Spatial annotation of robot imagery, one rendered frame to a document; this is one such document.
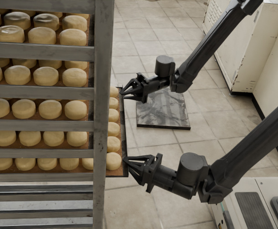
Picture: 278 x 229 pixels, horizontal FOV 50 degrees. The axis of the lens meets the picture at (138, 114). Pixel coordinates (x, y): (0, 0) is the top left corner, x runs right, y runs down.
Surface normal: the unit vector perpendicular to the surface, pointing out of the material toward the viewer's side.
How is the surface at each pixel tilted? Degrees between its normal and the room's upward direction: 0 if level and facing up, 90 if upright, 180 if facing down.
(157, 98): 0
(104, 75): 90
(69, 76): 0
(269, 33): 90
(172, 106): 0
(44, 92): 90
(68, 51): 90
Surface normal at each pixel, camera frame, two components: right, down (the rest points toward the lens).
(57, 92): 0.09, 0.66
